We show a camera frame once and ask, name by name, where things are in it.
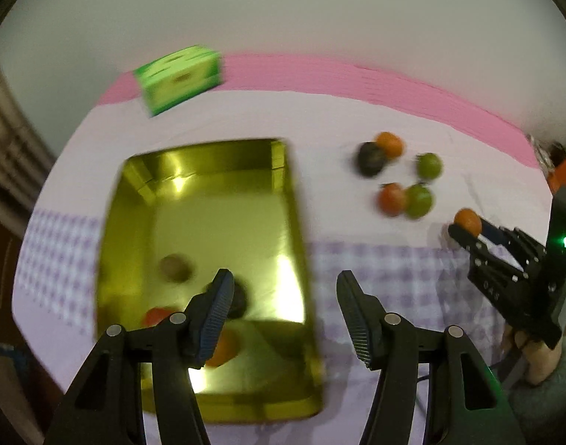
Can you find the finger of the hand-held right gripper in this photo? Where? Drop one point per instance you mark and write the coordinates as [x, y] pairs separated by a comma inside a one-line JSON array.
[[493, 234], [477, 246]]

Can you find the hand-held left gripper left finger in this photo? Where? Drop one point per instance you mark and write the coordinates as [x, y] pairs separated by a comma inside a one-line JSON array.
[[216, 311]]

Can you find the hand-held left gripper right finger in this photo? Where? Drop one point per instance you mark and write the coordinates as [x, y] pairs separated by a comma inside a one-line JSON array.
[[358, 322]]

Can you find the small orange tangerine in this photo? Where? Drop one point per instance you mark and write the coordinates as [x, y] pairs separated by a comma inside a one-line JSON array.
[[391, 144], [223, 350], [468, 221]]

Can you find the golden metal tray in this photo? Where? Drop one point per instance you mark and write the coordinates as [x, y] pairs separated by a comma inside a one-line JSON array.
[[208, 222]]

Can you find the person's right forearm grey sleeve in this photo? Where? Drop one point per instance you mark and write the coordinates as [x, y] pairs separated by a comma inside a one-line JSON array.
[[542, 408]]

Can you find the person's right hand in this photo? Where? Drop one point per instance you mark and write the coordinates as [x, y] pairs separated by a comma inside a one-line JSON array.
[[540, 359]]

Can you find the dark purple round fruit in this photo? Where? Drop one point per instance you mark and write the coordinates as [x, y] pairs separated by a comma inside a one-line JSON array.
[[239, 300], [371, 159]]

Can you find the red-orange round fruit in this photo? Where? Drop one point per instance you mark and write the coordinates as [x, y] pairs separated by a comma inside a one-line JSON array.
[[392, 199], [158, 317]]

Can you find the brown kiwi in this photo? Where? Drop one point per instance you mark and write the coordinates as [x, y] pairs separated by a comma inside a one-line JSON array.
[[175, 267]]

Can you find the white purple checkered tablecloth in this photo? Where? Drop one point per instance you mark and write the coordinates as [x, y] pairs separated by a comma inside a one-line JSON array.
[[347, 259]]

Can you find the green round fruit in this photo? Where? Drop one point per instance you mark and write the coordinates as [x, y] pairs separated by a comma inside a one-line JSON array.
[[419, 201], [429, 165]]

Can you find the orange object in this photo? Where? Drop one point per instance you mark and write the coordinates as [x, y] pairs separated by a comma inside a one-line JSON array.
[[565, 172]]

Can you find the pink mat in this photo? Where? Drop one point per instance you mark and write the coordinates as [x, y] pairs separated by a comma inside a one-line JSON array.
[[357, 81]]

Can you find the green cardboard box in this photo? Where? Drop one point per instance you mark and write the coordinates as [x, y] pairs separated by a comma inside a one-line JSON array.
[[178, 79]]

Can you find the beige curtain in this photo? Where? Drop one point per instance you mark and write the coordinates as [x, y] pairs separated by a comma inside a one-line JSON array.
[[12, 143]]

